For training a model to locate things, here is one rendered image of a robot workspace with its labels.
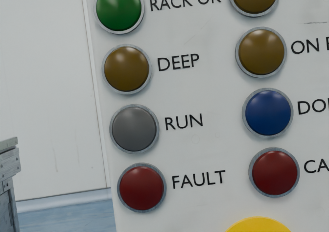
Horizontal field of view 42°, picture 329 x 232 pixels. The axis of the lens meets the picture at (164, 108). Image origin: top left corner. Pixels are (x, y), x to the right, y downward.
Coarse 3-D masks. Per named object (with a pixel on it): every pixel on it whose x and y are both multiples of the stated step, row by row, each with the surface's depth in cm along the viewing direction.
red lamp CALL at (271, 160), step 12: (264, 156) 25; (276, 156) 25; (288, 156) 25; (264, 168) 25; (276, 168) 25; (288, 168) 25; (264, 180) 25; (276, 180) 25; (288, 180) 25; (264, 192) 25; (276, 192) 25
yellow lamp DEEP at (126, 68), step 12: (120, 48) 25; (132, 48) 25; (108, 60) 25; (120, 60) 25; (132, 60) 25; (144, 60) 25; (108, 72) 25; (120, 72) 25; (132, 72) 25; (144, 72) 25; (120, 84) 25; (132, 84) 25
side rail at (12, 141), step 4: (4, 140) 161; (8, 140) 165; (12, 140) 169; (16, 140) 172; (0, 144) 157; (4, 144) 161; (8, 144) 164; (12, 144) 168; (16, 144) 172; (0, 148) 157; (4, 148) 160
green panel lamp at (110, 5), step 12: (108, 0) 25; (120, 0) 25; (132, 0) 25; (96, 12) 25; (108, 12) 25; (120, 12) 25; (132, 12) 25; (108, 24) 25; (120, 24) 25; (132, 24) 25
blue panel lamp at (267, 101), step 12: (264, 96) 25; (276, 96) 25; (252, 108) 25; (264, 108) 25; (276, 108) 25; (288, 108) 25; (252, 120) 25; (264, 120) 25; (276, 120) 25; (288, 120) 25; (264, 132) 25; (276, 132) 25
